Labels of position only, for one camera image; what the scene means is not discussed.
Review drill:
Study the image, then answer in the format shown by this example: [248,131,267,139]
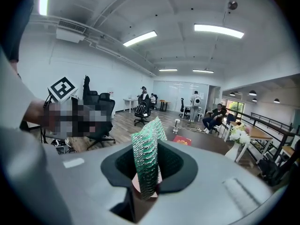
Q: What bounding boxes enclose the white vase with flowers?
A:
[229,123,251,147]

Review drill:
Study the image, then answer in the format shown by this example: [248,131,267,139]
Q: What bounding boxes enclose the black metal railing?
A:
[226,106,300,154]

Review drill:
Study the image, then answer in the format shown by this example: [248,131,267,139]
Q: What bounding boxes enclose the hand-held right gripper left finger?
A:
[58,141,136,223]

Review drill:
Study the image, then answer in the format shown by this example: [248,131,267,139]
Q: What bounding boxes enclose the person's left forearm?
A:
[22,98,51,126]

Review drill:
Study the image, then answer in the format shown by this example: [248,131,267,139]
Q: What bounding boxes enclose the green patterned sponge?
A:
[130,116,167,201]

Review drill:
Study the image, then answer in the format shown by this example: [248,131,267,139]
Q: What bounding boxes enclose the blue chair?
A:
[225,113,236,126]

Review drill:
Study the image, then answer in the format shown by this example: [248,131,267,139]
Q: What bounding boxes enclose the red hardcover book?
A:
[172,135,192,146]

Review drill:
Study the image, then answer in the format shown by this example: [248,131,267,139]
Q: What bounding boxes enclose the wooden desk white legs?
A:
[224,120,274,164]
[280,145,296,160]

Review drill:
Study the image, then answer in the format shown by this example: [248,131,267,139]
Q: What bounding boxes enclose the grey domed backpack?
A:
[50,137,77,154]

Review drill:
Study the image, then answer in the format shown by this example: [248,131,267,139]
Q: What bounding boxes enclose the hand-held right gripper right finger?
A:
[150,139,272,225]

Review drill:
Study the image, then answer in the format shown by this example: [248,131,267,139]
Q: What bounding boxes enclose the black backpack white stripes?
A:
[135,102,148,115]

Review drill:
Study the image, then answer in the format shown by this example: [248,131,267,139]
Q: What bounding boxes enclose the white ceiling air conditioner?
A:
[56,19,87,43]

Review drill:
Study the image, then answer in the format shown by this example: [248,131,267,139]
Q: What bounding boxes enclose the white ceramic vase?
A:
[224,142,246,163]

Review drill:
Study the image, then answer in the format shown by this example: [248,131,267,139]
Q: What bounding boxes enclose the person's black clothing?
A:
[8,0,33,63]

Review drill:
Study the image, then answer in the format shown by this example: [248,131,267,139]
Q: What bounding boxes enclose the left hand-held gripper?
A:
[44,76,82,135]

